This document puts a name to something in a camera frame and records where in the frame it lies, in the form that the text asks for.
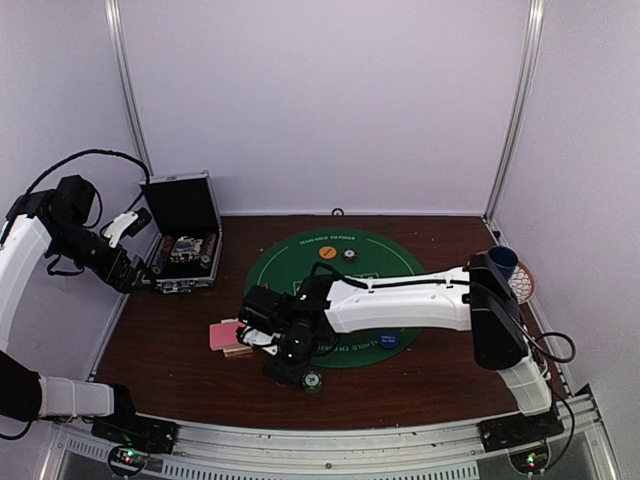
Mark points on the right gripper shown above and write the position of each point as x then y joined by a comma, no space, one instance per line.
289,373

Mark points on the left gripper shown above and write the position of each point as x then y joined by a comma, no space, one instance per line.
122,281

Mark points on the green chip stack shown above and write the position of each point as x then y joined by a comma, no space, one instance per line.
312,382

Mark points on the red-backed card deck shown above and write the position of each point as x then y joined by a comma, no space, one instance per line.
215,337

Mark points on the blue small blind button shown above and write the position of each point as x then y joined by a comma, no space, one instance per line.
389,340

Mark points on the orange dealer button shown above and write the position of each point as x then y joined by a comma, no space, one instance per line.
328,252

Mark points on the brown chip top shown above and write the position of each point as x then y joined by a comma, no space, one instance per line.
349,255

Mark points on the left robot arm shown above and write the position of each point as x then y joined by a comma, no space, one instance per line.
51,224

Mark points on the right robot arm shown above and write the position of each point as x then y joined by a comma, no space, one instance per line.
475,298

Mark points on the purple chip row in case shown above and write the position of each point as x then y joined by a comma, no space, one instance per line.
162,255

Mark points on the tan card box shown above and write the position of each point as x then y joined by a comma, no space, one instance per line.
237,352

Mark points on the blue card deck in case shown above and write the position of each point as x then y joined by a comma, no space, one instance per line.
186,249

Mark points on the aluminium poker case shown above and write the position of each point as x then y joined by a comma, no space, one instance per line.
184,205

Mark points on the brown chip row in case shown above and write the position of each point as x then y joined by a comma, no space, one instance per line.
207,248

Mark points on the round green poker mat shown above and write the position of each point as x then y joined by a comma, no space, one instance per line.
284,266

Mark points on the dark blue cup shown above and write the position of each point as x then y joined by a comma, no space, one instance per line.
505,259

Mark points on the patterned ceramic plate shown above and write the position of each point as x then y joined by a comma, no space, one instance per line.
522,283

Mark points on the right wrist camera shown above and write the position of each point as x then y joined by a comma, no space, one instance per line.
264,316

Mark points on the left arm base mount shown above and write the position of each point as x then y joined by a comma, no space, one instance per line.
143,434

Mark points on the aluminium front rail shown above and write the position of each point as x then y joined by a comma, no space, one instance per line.
452,450

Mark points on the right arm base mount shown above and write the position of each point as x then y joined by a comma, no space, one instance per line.
517,430

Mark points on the left frame post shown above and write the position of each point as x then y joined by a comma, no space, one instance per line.
117,38

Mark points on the frame post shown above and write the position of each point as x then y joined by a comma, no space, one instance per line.
527,69
117,38

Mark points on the right frame post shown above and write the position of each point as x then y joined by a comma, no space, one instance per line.
527,69

